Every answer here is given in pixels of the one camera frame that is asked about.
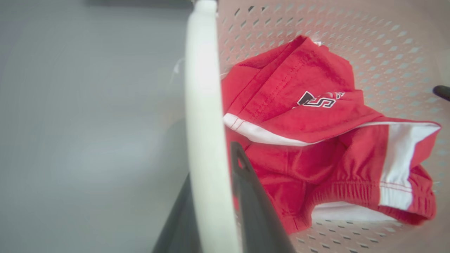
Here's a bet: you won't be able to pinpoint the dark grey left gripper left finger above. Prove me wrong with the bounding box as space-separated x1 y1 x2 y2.
152 172 203 253

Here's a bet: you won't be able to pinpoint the red sports garment white stripes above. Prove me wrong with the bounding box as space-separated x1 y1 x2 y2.
221 35 442 235

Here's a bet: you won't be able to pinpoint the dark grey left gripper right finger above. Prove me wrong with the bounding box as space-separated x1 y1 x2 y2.
230 142 297 253

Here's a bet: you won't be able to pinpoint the pink laundry basket white handles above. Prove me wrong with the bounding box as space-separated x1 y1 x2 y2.
171 0 450 253

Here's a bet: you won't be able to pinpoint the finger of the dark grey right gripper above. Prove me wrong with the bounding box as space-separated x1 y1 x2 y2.
432 85 450 102

